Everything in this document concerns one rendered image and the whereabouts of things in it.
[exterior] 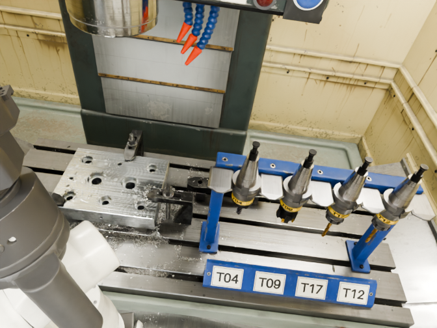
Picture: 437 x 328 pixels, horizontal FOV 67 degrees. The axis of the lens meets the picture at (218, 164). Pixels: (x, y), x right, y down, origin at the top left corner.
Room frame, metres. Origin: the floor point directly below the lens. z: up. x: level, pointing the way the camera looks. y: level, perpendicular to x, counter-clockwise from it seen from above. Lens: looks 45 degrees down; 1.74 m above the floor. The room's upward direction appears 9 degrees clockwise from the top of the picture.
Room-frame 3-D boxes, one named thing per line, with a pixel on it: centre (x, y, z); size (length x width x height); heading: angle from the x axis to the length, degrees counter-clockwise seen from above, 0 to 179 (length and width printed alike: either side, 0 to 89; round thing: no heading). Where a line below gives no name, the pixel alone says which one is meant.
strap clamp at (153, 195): (0.59, 0.12, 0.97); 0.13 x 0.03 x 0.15; 92
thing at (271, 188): (0.49, -0.12, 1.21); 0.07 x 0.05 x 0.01; 2
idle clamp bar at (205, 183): (0.70, -0.04, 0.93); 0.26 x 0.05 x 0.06; 97
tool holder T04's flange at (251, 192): (0.49, -0.07, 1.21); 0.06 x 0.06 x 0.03
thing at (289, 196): (0.49, -0.18, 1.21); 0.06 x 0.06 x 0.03
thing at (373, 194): (0.50, -0.34, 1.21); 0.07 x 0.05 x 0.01; 2
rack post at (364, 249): (0.56, -0.45, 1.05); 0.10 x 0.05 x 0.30; 2
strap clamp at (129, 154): (0.77, 0.28, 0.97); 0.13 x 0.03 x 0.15; 2
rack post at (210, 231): (0.54, -0.01, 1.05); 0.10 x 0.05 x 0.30; 2
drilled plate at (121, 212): (0.62, 0.30, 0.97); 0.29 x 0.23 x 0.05; 92
